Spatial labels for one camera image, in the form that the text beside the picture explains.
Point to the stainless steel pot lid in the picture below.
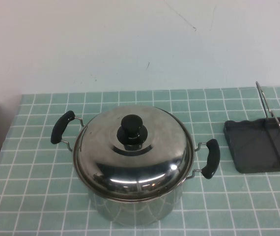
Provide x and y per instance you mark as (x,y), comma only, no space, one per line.
(154,172)

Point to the green checked tablecloth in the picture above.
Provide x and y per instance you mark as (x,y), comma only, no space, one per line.
(32,184)

